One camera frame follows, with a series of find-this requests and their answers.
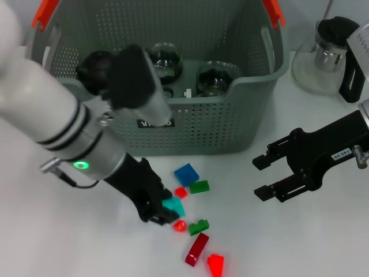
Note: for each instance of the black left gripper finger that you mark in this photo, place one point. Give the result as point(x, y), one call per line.
point(168, 194)
point(162, 220)

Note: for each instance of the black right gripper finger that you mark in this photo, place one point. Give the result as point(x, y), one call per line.
point(274, 153)
point(282, 190)

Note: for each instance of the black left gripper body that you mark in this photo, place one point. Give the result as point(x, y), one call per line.
point(141, 184)

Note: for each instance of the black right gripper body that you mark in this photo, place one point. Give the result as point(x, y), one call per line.
point(323, 150)

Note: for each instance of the small red square brick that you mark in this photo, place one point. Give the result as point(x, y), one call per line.
point(181, 192)

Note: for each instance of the teal toy brick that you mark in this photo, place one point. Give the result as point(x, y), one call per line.
point(173, 206)

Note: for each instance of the small red rounded brick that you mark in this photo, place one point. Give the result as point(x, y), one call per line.
point(180, 226)

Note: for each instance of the white block toy brick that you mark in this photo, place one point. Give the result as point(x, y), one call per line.
point(187, 93)

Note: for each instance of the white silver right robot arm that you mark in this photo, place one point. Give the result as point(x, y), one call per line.
point(364, 114)

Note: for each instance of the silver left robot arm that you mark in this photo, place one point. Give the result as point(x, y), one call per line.
point(43, 101)

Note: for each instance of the grey perforated storage basket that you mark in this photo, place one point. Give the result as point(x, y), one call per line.
point(216, 121)

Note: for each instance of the blue toy brick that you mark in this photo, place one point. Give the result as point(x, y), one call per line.
point(186, 174)

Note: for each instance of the green sloped toy brick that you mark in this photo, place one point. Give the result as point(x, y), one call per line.
point(199, 187)

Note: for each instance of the green notched toy brick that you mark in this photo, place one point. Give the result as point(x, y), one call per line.
point(197, 228)

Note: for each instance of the dark red long brick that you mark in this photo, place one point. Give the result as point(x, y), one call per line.
point(197, 249)

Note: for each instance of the orange-red sloped brick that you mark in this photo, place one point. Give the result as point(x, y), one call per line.
point(216, 264)

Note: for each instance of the black ceramic teapot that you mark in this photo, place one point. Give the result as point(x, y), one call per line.
point(93, 69)

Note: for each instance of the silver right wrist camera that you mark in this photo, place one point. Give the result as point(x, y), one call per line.
point(361, 46)

